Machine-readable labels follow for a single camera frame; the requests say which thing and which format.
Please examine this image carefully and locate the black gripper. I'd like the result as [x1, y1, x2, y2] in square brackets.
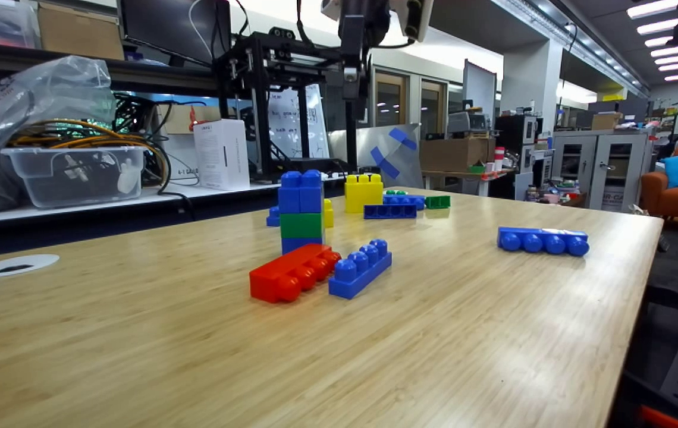
[336, 0, 396, 77]

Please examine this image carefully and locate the blue two-stud block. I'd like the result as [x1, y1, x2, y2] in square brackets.
[277, 168, 304, 216]
[299, 166, 326, 216]

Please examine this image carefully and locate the green square block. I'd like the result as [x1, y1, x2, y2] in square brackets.
[279, 209, 326, 244]

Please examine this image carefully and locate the blue square block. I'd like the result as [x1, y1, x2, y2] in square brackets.
[279, 234, 326, 257]

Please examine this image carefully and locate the large yellow block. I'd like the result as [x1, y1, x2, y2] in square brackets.
[343, 170, 385, 216]

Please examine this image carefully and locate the green two-stud block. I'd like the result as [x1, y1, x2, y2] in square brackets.
[423, 193, 454, 212]

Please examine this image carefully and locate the red four-stud block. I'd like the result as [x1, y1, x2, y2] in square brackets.
[247, 240, 343, 304]

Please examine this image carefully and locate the brown cardboard box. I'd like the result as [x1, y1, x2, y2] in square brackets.
[34, 0, 126, 62]
[420, 133, 500, 175]

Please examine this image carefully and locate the white cardboard box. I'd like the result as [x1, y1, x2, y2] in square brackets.
[191, 117, 252, 193]

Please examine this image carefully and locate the black monitor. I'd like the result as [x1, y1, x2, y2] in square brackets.
[116, 0, 234, 71]

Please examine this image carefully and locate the black shelf board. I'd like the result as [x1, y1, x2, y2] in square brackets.
[0, 38, 226, 94]

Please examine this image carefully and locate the grey metal cabinet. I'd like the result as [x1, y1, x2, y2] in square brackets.
[549, 126, 653, 212]

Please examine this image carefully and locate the clear plastic container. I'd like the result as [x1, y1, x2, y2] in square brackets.
[0, 143, 148, 212]

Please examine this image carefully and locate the clear plastic bag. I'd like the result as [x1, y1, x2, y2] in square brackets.
[0, 52, 120, 219]

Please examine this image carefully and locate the small white table grommet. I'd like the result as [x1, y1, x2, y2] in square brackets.
[0, 252, 61, 283]

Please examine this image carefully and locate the black 3D printer frame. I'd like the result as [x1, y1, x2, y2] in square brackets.
[216, 29, 360, 183]

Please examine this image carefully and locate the yellow cable bundle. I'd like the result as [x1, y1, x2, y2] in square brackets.
[9, 117, 144, 152]

